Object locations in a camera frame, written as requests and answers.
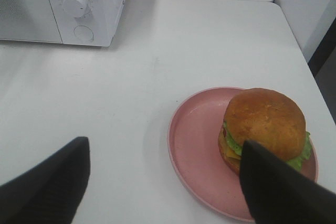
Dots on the white microwave oven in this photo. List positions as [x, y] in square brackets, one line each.
[46, 21]

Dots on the round door release button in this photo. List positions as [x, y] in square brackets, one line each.
[84, 33]

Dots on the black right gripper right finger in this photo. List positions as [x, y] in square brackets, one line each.
[277, 193]

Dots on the burger with bun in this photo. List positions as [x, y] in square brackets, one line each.
[271, 119]

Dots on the pink round plate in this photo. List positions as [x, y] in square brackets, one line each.
[193, 148]

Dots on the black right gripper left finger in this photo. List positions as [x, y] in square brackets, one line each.
[52, 191]

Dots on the white microwave knob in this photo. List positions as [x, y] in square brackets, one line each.
[75, 8]

